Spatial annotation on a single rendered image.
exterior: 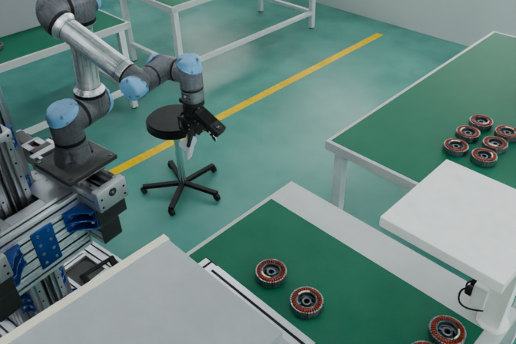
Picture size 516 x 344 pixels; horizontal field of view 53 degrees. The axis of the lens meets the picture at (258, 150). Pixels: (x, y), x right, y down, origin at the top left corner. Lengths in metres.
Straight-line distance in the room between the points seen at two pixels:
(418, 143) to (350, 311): 1.08
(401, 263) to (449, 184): 0.47
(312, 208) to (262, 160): 1.57
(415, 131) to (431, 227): 1.28
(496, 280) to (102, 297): 0.91
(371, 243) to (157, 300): 1.10
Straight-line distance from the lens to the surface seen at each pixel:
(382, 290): 1.91
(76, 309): 1.18
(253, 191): 3.43
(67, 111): 1.97
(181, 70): 1.64
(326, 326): 1.79
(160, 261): 1.22
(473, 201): 1.61
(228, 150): 3.83
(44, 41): 4.05
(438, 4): 5.71
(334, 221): 2.13
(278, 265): 1.90
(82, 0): 1.85
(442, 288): 1.97
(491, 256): 1.46
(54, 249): 2.14
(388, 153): 2.53
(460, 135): 2.69
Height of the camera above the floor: 2.19
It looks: 35 degrees down
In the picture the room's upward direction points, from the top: 2 degrees counter-clockwise
